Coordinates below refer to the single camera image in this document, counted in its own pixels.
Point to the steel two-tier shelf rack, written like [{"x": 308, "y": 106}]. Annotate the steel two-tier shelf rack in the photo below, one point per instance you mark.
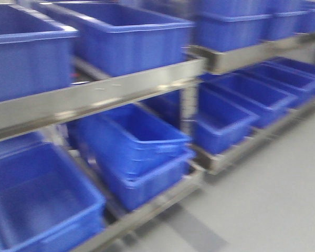
[{"x": 23, "y": 115}]

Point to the stacked blue bins lower centre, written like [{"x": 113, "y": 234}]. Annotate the stacked blue bins lower centre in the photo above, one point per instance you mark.
[{"x": 137, "y": 154}]

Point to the blue bin right rack lower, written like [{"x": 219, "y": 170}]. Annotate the blue bin right rack lower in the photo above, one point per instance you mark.
[{"x": 219, "y": 122}]

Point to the blue bin rack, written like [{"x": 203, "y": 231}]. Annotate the blue bin rack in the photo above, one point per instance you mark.
[
  {"x": 225, "y": 33},
  {"x": 219, "y": 122}
]

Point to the blue bin upper centre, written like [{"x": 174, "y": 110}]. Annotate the blue bin upper centre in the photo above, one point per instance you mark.
[{"x": 121, "y": 40}]

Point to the blue bin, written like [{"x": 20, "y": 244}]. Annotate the blue bin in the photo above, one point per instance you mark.
[
  {"x": 121, "y": 40},
  {"x": 46, "y": 202},
  {"x": 35, "y": 52}
]

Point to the blue bin right rack upper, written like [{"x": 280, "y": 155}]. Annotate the blue bin right rack upper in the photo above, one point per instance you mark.
[{"x": 225, "y": 33}]

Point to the blue bin lower left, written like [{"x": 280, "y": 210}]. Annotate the blue bin lower left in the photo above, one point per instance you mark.
[{"x": 46, "y": 202}]

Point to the blue bin upper left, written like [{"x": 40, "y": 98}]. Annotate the blue bin upper left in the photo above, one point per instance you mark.
[{"x": 35, "y": 52}]

